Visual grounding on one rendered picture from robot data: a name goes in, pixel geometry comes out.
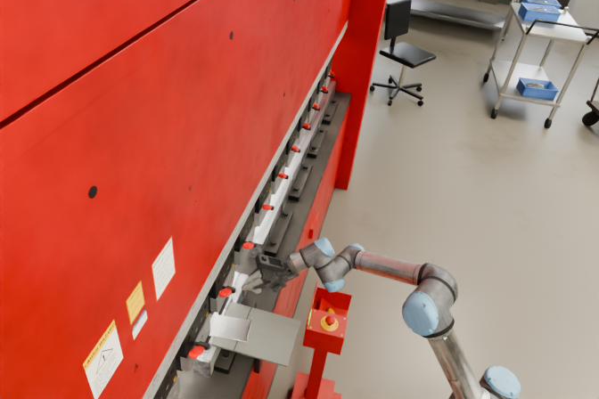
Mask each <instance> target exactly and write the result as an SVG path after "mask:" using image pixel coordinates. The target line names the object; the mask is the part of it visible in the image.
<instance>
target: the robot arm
mask: <svg viewBox="0 0 599 399"><path fill-rule="evenodd" d="M333 255H334V250H333V248H332V245H331V243H330V241H328V240H327V239H326V238H322V239H320V240H316V241H314V242H313V243H311V244H309V245H307V246H306V247H304V248H302V249H300V250H298V251H296V252H294V253H292V254H290V255H289V256H288V257H286V261H287V262H286V263H285V262H284V261H283V260H282V259H278V258H274V257H270V256H264V255H261V254H257V255H256V257H255V259H256V263H257V267H258V268H257V269H255V270H254V271H253V272H252V273H251V274H250V276H249V277H248V278H247V280H246V281H245V282H244V283H243V285H242V286H241V289H242V290H244V291H252V292H254V293H256V294H259V293H260V292H261V289H264V288H266V287H268V286H269V287H270V288H271V289H272V291H273V292H276V291H278V290H280V289H283V288H285V287H287V286H286V282H287V281H290V280H292V279H294V278H296V277H298V276H300V274H299V273H301V272H303V271H305V270H307V269H308V268H309V267H312V266H314V268H315V270H316V273H317V275H318V276H319V278H320V280H321V282H322V284H324V286H325V288H326V290H327V291H328V292H330V293H332V292H336V291H338V290H340V289H342V288H343V287H344V285H345V281H344V279H343V277H344V276H345V275H346V274H347V273H348V272H349V271H350V270H352V269H356V270H359V271H363V272H366V273H372V274H375V275H379V276H381V277H385V278H388V279H392V280H395V281H401V282H404V283H407V284H410V285H414V286H417V288H416V289H415V290H414V291H413V292H412V293H411V294H410V295H409V296H408V297H407V299H406V301H405V303H404V304H403V306H402V315H403V319H404V321H405V323H406V325H407V327H408V328H409V329H412V330H413V332H414V333H416V334H418V335H420V336H421V337H423V338H427V339H428V341H429V343H430V345H431V348H432V350H433V352H434V354H435V355H436V357H437V359H438V362H439V365H440V367H441V369H442V370H443V372H444V374H445V376H446V378H447V381H448V383H449V385H450V386H451V388H452V390H453V392H454V394H455V399H515V398H517V397H518V396H519V393H520V391H521V385H520V382H519V381H518V379H517V378H516V377H515V375H514V374H513V373H512V372H510V371H509V370H508V369H506V368H504V367H502V366H496V365H493V366H490V367H488V368H487V369H486V370H485V371H484V374H483V375H482V377H481V379H480V381H478V380H477V378H476V376H475V374H474V372H473V370H472V367H471V365H470V363H469V361H468V359H467V357H466V355H465V353H464V350H463V349H462V347H461V344H460V342H459V340H458V338H457V336H456V334H455V332H454V330H453V328H454V326H455V320H454V318H453V316H452V314H451V312H450V308H451V307H452V305H453V304H454V303H455V301H456V300H457V297H458V286H457V283H456V281H455V278H454V277H453V276H452V274H451V273H449V272H448V271H447V270H445V269H444V268H442V267H440V266H438V265H433V264H429V263H423V264H422V265H420V264H417V263H412V262H408V261H405V260H401V259H397V258H394V257H389V256H383V255H379V254H375V253H372V252H367V251H365V250H364V248H363V247H362V246H360V245H359V244H357V243H351V244H350V245H348V246H347V247H346V248H345V249H343V250H342V251H341V252H340V254H339V255H338V256H336V257H335V258H334V259H332V256H333ZM261 279H262V280H261ZM281 286H282V288H280V289H278V290H276V289H277V288H279V287H281Z"/></svg>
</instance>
